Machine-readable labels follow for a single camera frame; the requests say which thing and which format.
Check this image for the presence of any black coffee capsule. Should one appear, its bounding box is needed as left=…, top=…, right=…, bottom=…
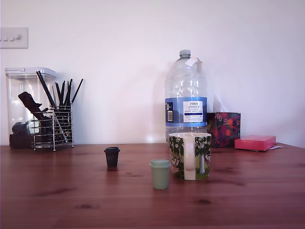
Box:
left=103, top=146, right=121, bottom=168

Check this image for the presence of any large clear water bottle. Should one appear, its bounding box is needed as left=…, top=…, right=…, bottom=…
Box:
left=164, top=49, right=208, bottom=144

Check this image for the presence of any thick black utensil handle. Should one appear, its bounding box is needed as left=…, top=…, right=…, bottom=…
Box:
left=35, top=70, right=58, bottom=108

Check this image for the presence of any white wall light switch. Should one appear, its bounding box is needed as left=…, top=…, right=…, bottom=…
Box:
left=0, top=27, right=29, bottom=50

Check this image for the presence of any black chopstick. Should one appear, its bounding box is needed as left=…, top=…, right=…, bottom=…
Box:
left=55, top=82, right=62, bottom=106
left=71, top=78, right=84, bottom=104
left=59, top=80, right=66, bottom=106
left=66, top=78, right=73, bottom=106

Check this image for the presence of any green coffee capsule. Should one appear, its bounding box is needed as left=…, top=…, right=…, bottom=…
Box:
left=149, top=159, right=172, bottom=190

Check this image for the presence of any pink flat box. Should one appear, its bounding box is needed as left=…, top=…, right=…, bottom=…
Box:
left=234, top=135, right=278, bottom=152

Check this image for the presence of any white tissue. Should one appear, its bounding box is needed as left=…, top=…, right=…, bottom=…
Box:
left=213, top=94, right=231, bottom=113

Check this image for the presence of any chrome wire utensil rack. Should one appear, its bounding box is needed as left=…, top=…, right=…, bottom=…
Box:
left=30, top=105, right=74, bottom=152

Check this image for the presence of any black round knob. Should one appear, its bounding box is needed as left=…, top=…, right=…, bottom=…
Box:
left=11, top=121, right=27, bottom=135

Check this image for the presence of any black angled tool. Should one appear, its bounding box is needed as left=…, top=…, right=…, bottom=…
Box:
left=18, top=91, right=50, bottom=121

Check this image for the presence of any floral tissue box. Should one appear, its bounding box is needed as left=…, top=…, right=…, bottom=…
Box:
left=206, top=111, right=241, bottom=148

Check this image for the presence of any floral printed coffee mug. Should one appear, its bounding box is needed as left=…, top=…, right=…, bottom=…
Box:
left=168, top=132, right=212, bottom=181

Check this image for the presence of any clear lidded storage container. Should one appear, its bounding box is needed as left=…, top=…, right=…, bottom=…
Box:
left=4, top=67, right=57, bottom=149

